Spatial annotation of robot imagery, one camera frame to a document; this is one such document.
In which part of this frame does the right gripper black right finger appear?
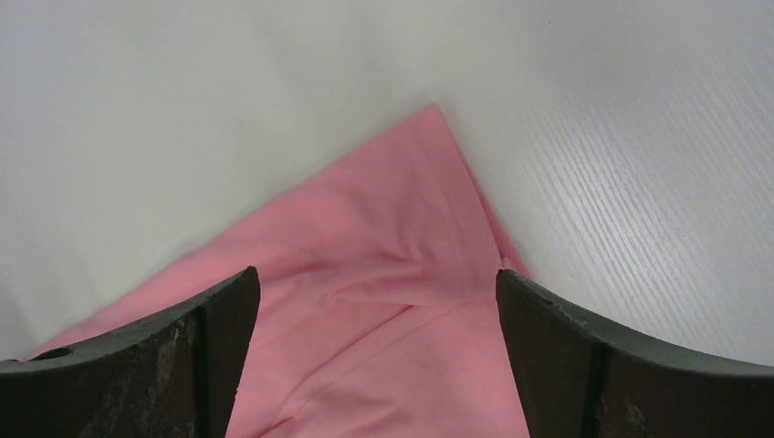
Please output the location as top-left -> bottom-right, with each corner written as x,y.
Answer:
496,269 -> 773,437

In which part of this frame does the light pink t-shirt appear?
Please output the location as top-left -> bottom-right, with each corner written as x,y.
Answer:
48,105 -> 528,437

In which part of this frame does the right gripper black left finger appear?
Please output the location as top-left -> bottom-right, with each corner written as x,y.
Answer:
1,266 -> 260,437

